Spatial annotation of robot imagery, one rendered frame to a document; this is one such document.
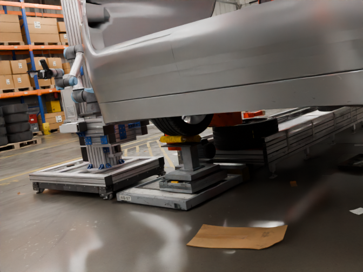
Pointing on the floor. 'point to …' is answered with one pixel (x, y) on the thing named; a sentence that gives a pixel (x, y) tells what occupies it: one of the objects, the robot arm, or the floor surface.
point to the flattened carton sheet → (237, 237)
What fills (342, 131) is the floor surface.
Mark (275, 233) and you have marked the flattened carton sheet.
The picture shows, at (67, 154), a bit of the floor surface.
